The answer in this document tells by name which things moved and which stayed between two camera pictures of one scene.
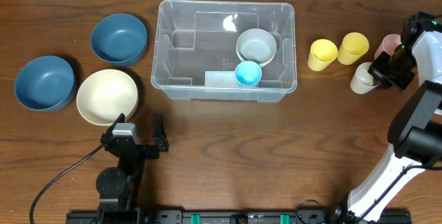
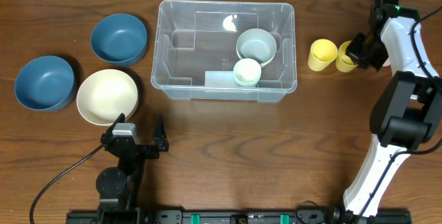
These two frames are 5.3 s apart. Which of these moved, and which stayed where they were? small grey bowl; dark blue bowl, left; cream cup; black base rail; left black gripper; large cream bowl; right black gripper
Moved: cream cup; right black gripper
Stayed: large cream bowl; dark blue bowl, left; small grey bowl; left black gripper; black base rail
